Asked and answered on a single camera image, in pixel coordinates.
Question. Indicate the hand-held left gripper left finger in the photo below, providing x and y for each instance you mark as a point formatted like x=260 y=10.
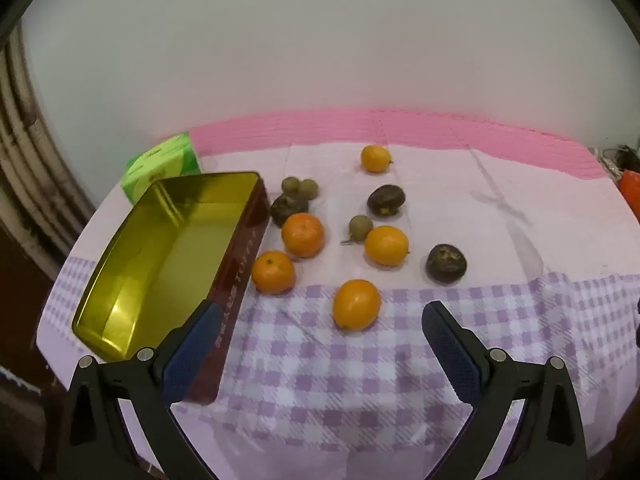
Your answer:
x=192 y=355

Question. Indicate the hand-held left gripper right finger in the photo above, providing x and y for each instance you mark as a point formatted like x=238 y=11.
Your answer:
x=450 y=355

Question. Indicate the dark brown round fruit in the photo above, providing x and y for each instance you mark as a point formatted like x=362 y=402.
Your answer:
x=287 y=211
x=446 y=263
x=385 y=200

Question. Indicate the gold rectangular tin box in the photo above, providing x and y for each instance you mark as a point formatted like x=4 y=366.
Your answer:
x=165 y=260

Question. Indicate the deep orange mandarin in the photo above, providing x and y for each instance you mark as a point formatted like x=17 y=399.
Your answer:
x=303 y=235
x=273 y=272

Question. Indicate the small brown longan with stem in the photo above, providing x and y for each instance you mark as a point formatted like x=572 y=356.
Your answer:
x=360 y=227

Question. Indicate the yellow-orange orange with stem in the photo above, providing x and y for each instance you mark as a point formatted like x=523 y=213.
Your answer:
x=376 y=158

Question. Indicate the pink purple checked tablecloth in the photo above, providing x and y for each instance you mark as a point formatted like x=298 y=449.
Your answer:
x=500 y=240

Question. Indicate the white blue patterned cloth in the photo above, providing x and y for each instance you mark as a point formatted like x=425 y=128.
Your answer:
x=15 y=379

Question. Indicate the green tissue pack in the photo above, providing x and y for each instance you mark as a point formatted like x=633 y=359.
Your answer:
x=160 y=165

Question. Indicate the orange object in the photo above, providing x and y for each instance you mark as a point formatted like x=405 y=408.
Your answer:
x=631 y=187

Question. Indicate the pink ribbed mat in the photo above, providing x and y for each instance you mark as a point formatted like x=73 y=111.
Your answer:
x=350 y=125

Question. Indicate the dark cluttered object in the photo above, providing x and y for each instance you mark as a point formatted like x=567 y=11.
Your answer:
x=617 y=157

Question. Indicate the beige patterned curtain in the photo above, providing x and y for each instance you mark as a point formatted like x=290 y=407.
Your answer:
x=20 y=125

